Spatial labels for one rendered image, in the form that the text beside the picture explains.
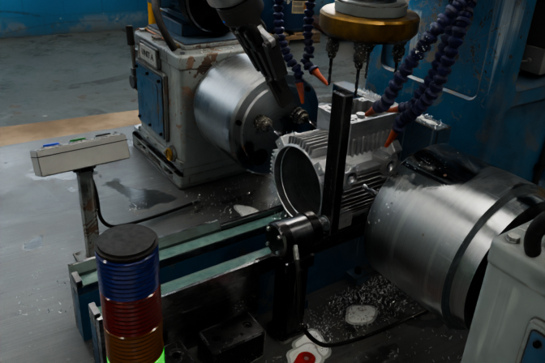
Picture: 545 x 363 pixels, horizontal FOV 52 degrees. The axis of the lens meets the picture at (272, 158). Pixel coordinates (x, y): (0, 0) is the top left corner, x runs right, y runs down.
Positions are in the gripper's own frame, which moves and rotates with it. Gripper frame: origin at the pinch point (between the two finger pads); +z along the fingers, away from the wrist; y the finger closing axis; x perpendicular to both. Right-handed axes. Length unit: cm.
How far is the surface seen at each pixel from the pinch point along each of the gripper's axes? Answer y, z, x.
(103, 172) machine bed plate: 56, 25, 35
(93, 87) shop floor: 353, 137, 5
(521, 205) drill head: -45.5, 8.0, -6.5
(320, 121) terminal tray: -2.0, 10.9, -3.9
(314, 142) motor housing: -7.7, 8.7, 1.5
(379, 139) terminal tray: -10.6, 16.6, -9.9
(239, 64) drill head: 26.2, 6.3, -4.1
